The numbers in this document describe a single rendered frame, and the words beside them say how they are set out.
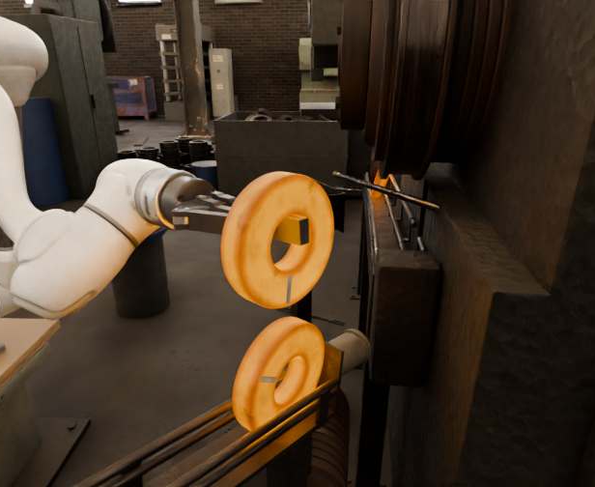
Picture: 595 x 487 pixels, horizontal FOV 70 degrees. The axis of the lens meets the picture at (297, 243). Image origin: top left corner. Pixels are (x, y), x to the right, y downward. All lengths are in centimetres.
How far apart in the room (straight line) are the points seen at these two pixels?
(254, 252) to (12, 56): 83
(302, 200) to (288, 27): 1062
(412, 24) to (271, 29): 1048
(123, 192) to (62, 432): 110
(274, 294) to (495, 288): 24
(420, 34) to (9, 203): 65
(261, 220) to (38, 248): 36
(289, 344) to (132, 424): 113
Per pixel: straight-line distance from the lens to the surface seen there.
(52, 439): 165
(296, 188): 47
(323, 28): 347
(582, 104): 49
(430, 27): 68
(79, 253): 67
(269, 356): 53
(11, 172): 82
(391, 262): 70
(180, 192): 60
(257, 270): 46
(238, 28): 1132
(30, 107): 417
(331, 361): 64
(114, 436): 161
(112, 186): 70
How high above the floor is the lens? 108
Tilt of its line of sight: 22 degrees down
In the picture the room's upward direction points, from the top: straight up
